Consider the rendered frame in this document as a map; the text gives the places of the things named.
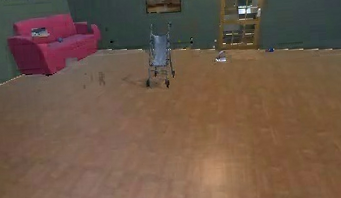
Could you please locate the grey folding stroller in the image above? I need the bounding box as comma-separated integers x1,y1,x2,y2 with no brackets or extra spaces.
141,21,178,91

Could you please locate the small white floor object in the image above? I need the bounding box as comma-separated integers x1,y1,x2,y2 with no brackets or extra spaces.
214,50,228,64

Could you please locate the wooden glass-paned door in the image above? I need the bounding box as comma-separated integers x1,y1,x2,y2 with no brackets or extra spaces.
215,0,272,52

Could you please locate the red sofa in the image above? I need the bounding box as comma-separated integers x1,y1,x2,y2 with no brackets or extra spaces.
5,11,104,78

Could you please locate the white box on sofa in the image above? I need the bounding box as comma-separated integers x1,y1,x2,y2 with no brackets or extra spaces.
30,26,51,39

